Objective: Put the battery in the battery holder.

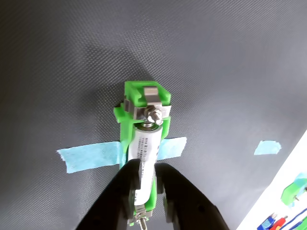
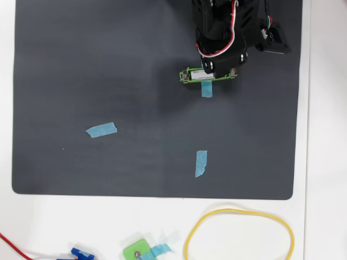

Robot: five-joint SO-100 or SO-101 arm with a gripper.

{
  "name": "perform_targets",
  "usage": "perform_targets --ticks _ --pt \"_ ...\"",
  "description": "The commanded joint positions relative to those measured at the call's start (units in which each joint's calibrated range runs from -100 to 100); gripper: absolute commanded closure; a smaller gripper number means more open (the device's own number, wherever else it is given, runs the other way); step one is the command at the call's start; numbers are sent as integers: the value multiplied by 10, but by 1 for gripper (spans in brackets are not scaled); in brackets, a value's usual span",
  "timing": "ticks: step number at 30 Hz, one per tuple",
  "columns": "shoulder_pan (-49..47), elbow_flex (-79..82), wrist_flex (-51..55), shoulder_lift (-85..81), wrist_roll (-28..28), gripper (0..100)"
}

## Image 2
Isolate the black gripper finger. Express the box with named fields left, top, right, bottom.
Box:
left=213, top=64, right=234, bottom=80

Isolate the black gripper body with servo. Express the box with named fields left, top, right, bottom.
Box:
left=196, top=27, right=249, bottom=74

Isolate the white AA battery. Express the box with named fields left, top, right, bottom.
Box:
left=189, top=69, right=217, bottom=81

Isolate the green battery holder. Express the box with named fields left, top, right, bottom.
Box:
left=178, top=67, right=239, bottom=85

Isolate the long blue tape strip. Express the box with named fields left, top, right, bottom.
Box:
left=200, top=61, right=214, bottom=98

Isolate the blue tape strip angled end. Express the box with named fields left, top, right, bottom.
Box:
left=194, top=150, right=208, bottom=179

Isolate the dark grey textured mat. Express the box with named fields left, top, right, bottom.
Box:
left=11, top=0, right=303, bottom=200

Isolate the blue tape strip torn end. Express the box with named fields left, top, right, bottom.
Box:
left=85, top=121, right=118, bottom=139

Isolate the yellow rubber band loop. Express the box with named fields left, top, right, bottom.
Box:
left=183, top=207, right=295, bottom=260

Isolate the blue tape on green block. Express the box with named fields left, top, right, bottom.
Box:
left=150, top=243, right=174, bottom=258

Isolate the green block with screw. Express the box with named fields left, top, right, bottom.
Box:
left=122, top=238, right=152, bottom=260

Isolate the blue connector clip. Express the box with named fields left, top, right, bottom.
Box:
left=56, top=247, right=95, bottom=260

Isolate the white red servo cable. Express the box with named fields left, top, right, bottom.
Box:
left=195, top=0, right=240, bottom=58

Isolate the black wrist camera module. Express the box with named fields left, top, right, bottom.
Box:
left=254, top=17, right=291, bottom=55

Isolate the multicolour camera cable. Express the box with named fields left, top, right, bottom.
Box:
left=263, top=0, right=274, bottom=31

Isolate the red wire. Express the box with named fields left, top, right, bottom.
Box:
left=0, top=232, right=33, bottom=260

